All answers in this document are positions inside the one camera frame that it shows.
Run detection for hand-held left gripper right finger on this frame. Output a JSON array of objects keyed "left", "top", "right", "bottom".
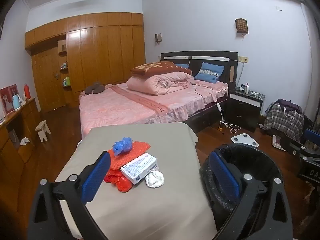
[{"left": 209, "top": 151, "right": 293, "bottom": 240}]

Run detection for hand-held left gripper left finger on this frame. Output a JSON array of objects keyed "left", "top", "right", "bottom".
[{"left": 27, "top": 151, "right": 111, "bottom": 240}]

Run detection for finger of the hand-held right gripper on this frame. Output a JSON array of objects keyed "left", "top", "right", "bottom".
[
  {"left": 279, "top": 134, "right": 320, "bottom": 161},
  {"left": 301, "top": 128, "right": 320, "bottom": 151}
]

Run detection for trash bin with black liner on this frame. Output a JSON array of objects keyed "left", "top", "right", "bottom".
[{"left": 199, "top": 144, "right": 285, "bottom": 240}]

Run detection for white framed picture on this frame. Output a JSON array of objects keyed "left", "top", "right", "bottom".
[{"left": 272, "top": 135, "right": 288, "bottom": 152}]

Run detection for red plastic bag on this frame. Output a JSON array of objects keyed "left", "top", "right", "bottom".
[{"left": 104, "top": 169, "right": 133, "bottom": 193}]

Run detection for plaid cloth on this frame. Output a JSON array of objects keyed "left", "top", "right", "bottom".
[{"left": 264, "top": 100, "right": 304, "bottom": 140}]

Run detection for purple garment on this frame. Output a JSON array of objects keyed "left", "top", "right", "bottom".
[{"left": 277, "top": 99, "right": 302, "bottom": 113}]

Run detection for crumpled blue plastic bag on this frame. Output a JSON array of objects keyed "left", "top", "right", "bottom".
[{"left": 112, "top": 137, "right": 133, "bottom": 157}]

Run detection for white cardboard box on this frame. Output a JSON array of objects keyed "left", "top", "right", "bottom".
[{"left": 120, "top": 152, "right": 159, "bottom": 185}]

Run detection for white bathroom scale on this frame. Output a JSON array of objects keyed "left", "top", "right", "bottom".
[{"left": 230, "top": 134, "right": 259, "bottom": 148}]

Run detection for black and white nightstand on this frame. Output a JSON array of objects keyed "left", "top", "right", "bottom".
[{"left": 226, "top": 87, "right": 264, "bottom": 133}]

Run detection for crumpled white tissue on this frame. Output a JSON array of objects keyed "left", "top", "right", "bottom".
[{"left": 145, "top": 170, "right": 165, "bottom": 188}]

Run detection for small wooden stool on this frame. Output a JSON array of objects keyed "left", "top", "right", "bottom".
[{"left": 35, "top": 120, "right": 52, "bottom": 142}]

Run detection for bed with pink bedding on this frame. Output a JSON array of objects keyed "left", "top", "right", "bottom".
[{"left": 79, "top": 79, "right": 229, "bottom": 140}]

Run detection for wooden sideboard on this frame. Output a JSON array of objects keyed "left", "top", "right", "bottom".
[{"left": 0, "top": 97, "right": 42, "bottom": 230}]

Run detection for brown neck pillow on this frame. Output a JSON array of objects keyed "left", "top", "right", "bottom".
[{"left": 84, "top": 82, "right": 105, "bottom": 95}]

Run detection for folded pink quilt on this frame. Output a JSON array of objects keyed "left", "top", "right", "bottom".
[{"left": 127, "top": 71, "right": 193, "bottom": 95}]

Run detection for light blue kettle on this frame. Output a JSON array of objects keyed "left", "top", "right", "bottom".
[{"left": 11, "top": 93, "right": 22, "bottom": 110}]

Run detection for red picture frames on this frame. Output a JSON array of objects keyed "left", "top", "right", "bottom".
[{"left": 0, "top": 84, "right": 18, "bottom": 115}]

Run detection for dark wooden headboard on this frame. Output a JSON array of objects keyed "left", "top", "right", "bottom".
[{"left": 160, "top": 51, "right": 239, "bottom": 83}]

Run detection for wooden wardrobe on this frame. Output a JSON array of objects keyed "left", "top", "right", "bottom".
[{"left": 24, "top": 12, "right": 147, "bottom": 112}]

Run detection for brown patterned pillow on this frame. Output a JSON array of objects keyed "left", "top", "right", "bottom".
[{"left": 130, "top": 61, "right": 193, "bottom": 77}]

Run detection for white cable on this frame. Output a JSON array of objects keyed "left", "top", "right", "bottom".
[{"left": 224, "top": 122, "right": 240, "bottom": 133}]

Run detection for dark bed frame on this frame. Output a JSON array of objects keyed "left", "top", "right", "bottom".
[{"left": 185, "top": 97, "right": 229, "bottom": 133}]

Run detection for large wooden wall lamp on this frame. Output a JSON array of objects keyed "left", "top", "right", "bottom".
[{"left": 235, "top": 18, "right": 249, "bottom": 35}]

